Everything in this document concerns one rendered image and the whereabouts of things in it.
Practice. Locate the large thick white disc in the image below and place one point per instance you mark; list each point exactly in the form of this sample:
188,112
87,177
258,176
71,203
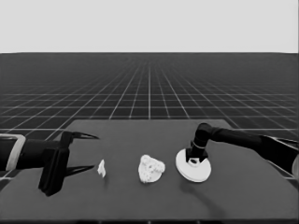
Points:
199,174

